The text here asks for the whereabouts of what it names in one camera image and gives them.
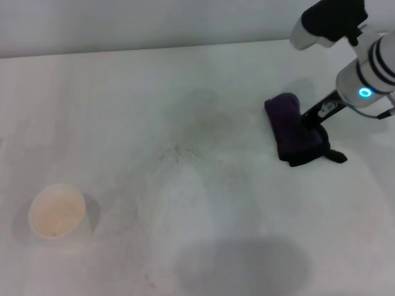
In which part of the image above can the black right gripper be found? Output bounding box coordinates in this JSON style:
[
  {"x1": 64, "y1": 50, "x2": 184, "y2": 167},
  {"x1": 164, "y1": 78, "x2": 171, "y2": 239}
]
[{"x1": 301, "y1": 89, "x2": 344, "y2": 129}]

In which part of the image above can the purple rag with black trim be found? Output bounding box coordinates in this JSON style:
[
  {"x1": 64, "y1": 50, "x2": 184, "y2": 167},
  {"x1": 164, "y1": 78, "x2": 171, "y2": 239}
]
[{"x1": 264, "y1": 92, "x2": 348, "y2": 168}]

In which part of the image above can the white paper cup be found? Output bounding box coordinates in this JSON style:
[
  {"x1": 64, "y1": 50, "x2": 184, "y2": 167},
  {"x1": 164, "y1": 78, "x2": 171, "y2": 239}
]
[{"x1": 27, "y1": 183, "x2": 101, "y2": 241}]

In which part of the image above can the grey cable with metal plug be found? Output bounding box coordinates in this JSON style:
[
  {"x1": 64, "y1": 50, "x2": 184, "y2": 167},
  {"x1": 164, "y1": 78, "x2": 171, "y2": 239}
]
[{"x1": 347, "y1": 92, "x2": 395, "y2": 120}]

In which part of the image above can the silver wrist camera black mount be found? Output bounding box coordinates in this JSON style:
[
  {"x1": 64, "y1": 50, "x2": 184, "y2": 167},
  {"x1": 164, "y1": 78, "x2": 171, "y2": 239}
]
[{"x1": 289, "y1": 0, "x2": 370, "y2": 51}]

